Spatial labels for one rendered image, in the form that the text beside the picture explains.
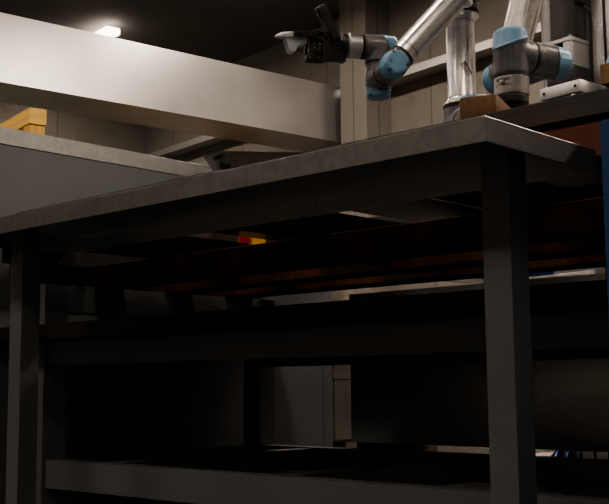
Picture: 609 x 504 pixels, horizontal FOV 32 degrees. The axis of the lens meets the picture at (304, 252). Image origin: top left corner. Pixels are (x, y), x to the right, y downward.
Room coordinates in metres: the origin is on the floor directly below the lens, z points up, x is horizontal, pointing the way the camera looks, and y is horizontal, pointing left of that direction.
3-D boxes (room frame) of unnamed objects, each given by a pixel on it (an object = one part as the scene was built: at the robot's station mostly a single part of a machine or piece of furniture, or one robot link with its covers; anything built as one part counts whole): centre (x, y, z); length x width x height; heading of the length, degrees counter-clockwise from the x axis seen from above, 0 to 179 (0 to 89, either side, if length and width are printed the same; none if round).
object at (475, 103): (1.69, -0.30, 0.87); 0.12 x 0.06 x 0.05; 155
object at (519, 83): (2.23, -0.45, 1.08); 0.08 x 0.08 x 0.05
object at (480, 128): (1.68, 0.14, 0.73); 1.20 x 0.26 x 0.03; 47
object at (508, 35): (2.24, -0.45, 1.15); 0.09 x 0.08 x 0.11; 120
